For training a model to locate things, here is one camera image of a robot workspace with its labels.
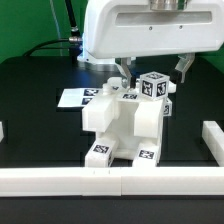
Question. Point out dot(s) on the white left fence rail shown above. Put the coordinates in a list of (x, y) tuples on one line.
[(1, 131)]

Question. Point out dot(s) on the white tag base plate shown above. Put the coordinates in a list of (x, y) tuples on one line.
[(76, 97)]

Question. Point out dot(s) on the white tagged cube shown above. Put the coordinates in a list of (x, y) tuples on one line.
[(154, 85), (168, 108)]

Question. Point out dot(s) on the white front fence rail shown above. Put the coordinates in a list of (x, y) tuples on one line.
[(15, 182)]

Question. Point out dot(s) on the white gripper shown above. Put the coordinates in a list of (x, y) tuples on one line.
[(131, 28)]

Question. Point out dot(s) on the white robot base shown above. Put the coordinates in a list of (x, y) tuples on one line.
[(91, 63)]

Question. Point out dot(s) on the white fence rail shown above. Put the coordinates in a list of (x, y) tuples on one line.
[(1, 131), (15, 182), (213, 136)]

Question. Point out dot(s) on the white right fence rail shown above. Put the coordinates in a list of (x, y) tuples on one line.
[(213, 136)]

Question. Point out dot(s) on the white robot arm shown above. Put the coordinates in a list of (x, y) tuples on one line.
[(168, 4)]

